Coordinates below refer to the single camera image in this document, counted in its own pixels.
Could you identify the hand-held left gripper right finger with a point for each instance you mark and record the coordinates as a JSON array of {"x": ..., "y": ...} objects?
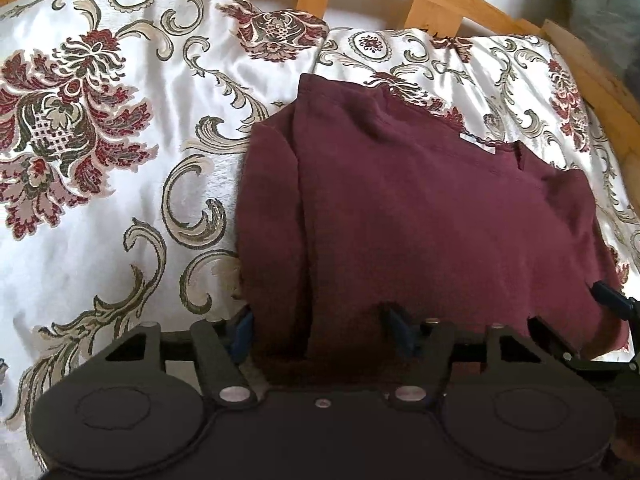
[{"x": 402, "y": 330}]

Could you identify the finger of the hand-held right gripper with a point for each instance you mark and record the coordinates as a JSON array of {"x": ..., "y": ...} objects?
[
  {"x": 552, "y": 337},
  {"x": 612, "y": 297}
]

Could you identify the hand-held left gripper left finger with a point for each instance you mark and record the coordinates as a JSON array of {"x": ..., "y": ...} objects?
[{"x": 242, "y": 332}]

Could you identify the maroon long-sleeve sweater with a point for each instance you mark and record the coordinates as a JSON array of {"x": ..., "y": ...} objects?
[{"x": 410, "y": 220}]

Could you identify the plastic bag of clothes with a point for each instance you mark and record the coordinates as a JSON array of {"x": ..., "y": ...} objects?
[{"x": 605, "y": 5}]

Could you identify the floral satin blanket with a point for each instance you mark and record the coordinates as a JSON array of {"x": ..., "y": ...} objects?
[{"x": 100, "y": 170}]

